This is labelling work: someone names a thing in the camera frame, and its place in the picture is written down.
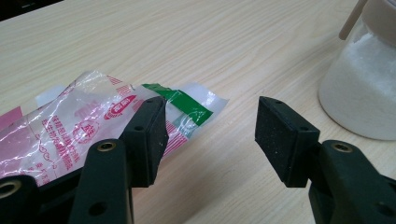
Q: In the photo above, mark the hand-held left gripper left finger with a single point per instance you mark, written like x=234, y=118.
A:
x=144, y=140

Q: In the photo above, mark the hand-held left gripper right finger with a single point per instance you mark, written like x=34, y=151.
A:
x=286, y=146

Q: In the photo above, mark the pink printed plastic bag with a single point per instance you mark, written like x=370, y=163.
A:
x=62, y=124

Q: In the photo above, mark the clear plastic cup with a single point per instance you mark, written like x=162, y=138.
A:
x=364, y=93

